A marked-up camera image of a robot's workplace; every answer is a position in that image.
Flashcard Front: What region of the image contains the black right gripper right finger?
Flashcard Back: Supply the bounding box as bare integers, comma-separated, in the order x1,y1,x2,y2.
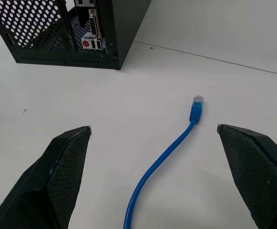
216,124,277,229

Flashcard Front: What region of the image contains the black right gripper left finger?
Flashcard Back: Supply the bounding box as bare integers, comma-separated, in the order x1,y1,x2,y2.
0,125,92,229

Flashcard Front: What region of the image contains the black computer case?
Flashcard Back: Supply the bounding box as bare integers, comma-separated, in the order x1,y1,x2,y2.
0,0,152,71

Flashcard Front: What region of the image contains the blue ethernet cable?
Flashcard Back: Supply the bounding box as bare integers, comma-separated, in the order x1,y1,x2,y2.
123,94,205,229

